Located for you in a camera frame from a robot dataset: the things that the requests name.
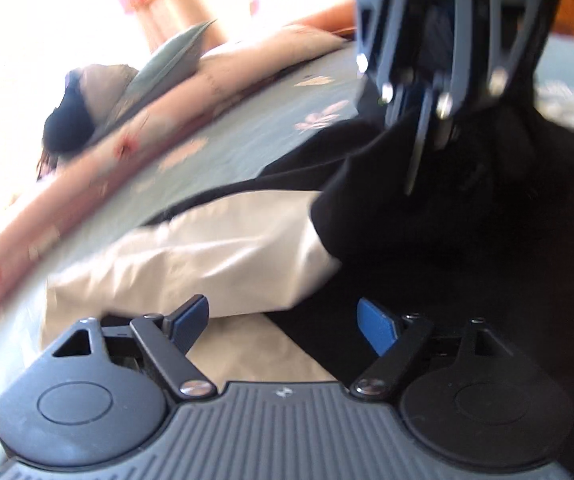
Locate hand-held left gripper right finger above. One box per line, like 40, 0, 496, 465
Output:
349, 298, 515, 401

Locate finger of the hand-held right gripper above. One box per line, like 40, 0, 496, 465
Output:
434, 0, 562, 151
356, 0, 430, 196

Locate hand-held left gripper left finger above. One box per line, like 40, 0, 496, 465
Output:
50, 294, 219, 402

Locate black and white hooded jacket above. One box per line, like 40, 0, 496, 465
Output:
40, 80, 574, 480

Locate pink floral folded quilt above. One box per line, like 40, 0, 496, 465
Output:
0, 25, 348, 321

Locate green pillow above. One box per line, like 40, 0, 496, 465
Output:
102, 20, 218, 126

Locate patterned curtain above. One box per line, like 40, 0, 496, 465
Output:
112, 0, 233, 46

